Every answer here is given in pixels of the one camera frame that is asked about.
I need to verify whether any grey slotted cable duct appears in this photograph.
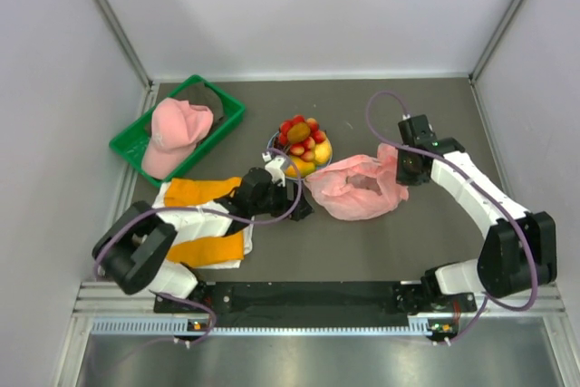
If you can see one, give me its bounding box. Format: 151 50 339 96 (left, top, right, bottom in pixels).
91 317 432 337

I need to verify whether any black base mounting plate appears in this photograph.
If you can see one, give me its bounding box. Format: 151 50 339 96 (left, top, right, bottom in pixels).
152 280 477 328

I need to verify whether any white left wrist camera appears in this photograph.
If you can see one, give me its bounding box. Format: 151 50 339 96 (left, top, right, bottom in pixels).
262 149 290 188

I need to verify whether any pink baseball cap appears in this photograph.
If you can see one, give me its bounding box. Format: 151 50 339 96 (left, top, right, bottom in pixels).
141 98 214 179

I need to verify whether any orange folded cloth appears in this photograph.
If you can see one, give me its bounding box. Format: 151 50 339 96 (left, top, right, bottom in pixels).
162 176 244 269

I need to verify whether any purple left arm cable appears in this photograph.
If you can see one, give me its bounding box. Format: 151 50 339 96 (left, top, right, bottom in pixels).
92 147 304 347

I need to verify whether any dark grapes bunch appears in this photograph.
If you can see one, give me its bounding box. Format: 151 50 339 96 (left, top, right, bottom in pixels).
271 132 292 153

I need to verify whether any dark grey cloth in bin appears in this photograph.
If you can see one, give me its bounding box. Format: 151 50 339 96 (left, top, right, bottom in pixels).
143 82 226 146

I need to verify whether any blue fruit plate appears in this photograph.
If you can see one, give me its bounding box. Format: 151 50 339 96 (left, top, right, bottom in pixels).
267 131 334 179

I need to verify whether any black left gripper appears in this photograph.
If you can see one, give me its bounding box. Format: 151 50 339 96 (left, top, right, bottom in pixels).
250 178 314 221

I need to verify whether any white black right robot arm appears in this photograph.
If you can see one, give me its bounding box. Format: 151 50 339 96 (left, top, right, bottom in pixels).
396 115 557 312

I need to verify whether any pink plastic bag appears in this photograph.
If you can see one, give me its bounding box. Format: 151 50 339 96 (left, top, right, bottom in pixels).
304 143 409 221

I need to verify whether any orange green mango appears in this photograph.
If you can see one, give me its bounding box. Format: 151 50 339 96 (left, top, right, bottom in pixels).
285 156 316 179

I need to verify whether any green plastic bin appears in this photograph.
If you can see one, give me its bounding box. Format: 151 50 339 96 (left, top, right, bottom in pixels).
110 75 246 187

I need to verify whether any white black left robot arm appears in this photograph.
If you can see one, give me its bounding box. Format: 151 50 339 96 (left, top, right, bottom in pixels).
92 168 314 312

